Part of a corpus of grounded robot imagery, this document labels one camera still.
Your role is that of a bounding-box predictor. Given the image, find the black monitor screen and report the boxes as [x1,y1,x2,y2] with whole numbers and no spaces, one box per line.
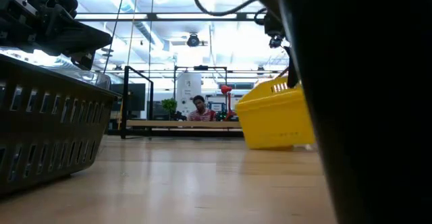
[109,83,147,113]

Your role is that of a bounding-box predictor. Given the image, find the black slotted plastic basket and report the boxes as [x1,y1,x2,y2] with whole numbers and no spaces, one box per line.
[0,54,122,198]
[279,0,432,224]

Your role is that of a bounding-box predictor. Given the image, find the person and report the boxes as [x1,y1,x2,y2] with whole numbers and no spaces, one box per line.
[187,94,217,122]

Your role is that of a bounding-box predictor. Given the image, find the black background rig frame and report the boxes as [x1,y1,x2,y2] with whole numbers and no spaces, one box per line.
[173,65,229,117]

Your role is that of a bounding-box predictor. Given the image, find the black overhead frame bar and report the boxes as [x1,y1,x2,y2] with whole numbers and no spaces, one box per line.
[74,11,268,24]

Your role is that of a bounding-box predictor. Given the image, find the translucent grey plastic bin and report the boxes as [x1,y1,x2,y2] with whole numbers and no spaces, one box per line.
[43,65,113,91]

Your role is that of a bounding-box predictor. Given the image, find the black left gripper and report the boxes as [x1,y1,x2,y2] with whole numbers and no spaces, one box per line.
[0,0,113,71]

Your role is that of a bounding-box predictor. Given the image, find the black frame wooden shelf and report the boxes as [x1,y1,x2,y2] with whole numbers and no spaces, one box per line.
[120,65,245,140]

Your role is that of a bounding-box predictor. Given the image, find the thin black hanging cable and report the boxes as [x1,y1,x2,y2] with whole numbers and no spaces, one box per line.
[102,0,128,75]

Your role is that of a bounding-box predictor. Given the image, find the green potted plant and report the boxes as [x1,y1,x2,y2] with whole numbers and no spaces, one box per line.
[160,97,179,121]

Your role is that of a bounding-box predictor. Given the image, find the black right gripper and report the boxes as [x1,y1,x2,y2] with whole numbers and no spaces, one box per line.
[254,7,301,90]

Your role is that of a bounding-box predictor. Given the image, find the white cylindrical tank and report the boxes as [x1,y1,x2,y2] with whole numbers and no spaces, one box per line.
[175,72,203,117]

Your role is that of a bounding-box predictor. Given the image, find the red desk lamp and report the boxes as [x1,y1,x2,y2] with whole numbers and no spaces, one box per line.
[220,84,238,121]

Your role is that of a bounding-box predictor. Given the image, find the black ceiling camera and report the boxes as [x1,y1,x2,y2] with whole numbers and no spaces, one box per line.
[186,32,201,48]

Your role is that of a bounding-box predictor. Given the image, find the yellow plastic basket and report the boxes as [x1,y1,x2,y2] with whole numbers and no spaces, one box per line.
[235,76,317,150]

